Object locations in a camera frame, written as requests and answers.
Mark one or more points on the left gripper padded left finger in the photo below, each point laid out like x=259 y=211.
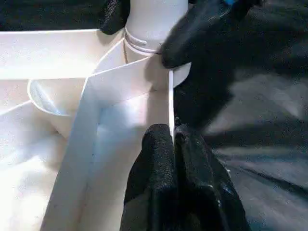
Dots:
x=154 y=180

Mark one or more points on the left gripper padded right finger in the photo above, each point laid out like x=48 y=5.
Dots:
x=202 y=190

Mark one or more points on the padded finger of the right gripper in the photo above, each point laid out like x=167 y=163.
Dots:
x=204 y=31
x=114 y=16

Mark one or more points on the white plastic table leg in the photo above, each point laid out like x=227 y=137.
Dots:
x=154 y=19

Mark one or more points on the white plastic table top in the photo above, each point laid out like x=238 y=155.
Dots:
x=48 y=53

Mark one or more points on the black plastic mat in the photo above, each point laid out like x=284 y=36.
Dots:
x=252 y=120

